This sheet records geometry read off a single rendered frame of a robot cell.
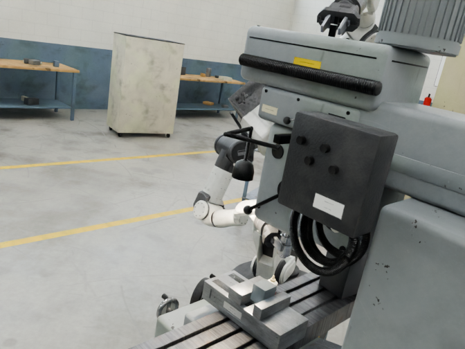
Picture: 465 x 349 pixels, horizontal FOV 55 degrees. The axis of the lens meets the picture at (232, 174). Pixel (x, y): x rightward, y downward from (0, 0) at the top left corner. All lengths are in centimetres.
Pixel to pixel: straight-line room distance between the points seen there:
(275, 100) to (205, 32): 964
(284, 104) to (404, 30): 37
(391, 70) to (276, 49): 34
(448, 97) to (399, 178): 193
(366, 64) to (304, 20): 1168
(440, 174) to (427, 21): 34
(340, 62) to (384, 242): 46
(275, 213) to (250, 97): 67
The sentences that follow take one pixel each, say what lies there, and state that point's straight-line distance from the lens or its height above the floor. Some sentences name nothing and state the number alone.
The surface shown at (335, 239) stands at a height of 139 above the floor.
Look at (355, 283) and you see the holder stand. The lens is 186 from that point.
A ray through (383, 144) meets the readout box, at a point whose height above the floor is 171.
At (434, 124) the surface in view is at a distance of 109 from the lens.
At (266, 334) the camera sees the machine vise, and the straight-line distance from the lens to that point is 146.
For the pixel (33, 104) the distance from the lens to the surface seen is 819.
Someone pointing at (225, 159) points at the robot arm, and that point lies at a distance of 180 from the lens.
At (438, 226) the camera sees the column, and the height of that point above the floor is 156.
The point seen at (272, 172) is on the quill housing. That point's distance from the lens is 135.
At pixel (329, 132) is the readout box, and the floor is 170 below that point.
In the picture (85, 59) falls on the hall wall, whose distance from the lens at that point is 930.
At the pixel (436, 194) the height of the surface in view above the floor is 159.
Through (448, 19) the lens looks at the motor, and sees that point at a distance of 116.
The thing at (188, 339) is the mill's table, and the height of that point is 96.
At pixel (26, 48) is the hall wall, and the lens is 885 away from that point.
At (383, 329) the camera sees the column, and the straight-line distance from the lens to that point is 110.
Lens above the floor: 185
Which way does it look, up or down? 17 degrees down
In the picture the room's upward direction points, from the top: 10 degrees clockwise
